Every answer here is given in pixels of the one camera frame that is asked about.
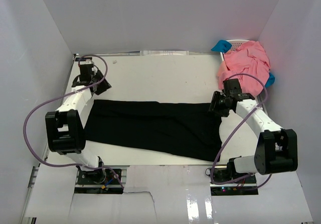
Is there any black t shirt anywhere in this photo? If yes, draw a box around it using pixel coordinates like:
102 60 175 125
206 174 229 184
85 99 222 161

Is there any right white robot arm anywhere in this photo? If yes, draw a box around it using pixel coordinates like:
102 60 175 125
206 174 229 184
209 79 298 183

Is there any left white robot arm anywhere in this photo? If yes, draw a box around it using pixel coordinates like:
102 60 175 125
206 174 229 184
45 57 111 183

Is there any pink t shirt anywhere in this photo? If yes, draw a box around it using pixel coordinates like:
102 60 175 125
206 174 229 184
217 41 270 96

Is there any printed paper at back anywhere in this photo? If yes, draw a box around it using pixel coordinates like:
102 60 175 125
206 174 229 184
140 50 189 56

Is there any blue t shirt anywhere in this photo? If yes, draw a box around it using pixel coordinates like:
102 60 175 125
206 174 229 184
211 40 276 89

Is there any white perforated laundry basket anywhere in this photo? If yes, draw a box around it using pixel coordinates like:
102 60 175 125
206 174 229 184
226 39 249 51

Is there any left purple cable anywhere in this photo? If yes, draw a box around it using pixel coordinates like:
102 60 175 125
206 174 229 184
23 55 125 188

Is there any purple cable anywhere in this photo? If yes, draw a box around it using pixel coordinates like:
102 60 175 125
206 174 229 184
210 73 273 191
23 55 125 188

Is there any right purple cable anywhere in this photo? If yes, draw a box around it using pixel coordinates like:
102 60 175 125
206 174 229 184
210 73 273 191

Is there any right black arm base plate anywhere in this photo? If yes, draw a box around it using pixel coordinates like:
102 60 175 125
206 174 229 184
210 167 258 196

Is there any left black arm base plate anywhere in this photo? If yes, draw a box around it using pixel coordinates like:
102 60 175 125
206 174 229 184
74 167 126 194

